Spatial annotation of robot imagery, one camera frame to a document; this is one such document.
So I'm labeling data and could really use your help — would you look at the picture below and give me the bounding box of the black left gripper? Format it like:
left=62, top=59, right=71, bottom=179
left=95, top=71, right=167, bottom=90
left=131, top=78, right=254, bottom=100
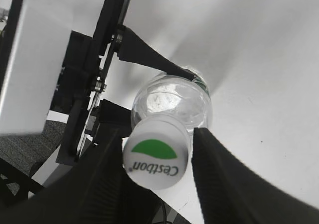
left=50, top=0, right=194, bottom=164

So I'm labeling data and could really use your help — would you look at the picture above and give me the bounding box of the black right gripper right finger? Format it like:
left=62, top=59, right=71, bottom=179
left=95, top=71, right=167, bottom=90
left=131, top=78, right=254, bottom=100
left=191, top=128, right=319, bottom=224

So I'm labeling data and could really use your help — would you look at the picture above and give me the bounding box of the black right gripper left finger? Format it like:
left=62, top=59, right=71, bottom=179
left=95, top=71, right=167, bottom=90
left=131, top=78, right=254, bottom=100
left=0, top=130, right=161, bottom=224

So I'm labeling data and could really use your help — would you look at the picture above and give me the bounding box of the clear Cestbon water bottle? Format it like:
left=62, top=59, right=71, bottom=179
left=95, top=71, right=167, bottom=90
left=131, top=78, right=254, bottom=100
left=131, top=66, right=213, bottom=135

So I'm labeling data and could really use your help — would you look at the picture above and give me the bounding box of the white green bottle cap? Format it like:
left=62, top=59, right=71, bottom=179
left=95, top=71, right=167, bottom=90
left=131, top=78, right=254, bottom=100
left=123, top=114, right=191, bottom=190

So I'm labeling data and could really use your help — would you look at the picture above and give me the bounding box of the black cable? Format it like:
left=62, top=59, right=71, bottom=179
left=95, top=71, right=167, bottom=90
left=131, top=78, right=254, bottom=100
left=157, top=199, right=172, bottom=224

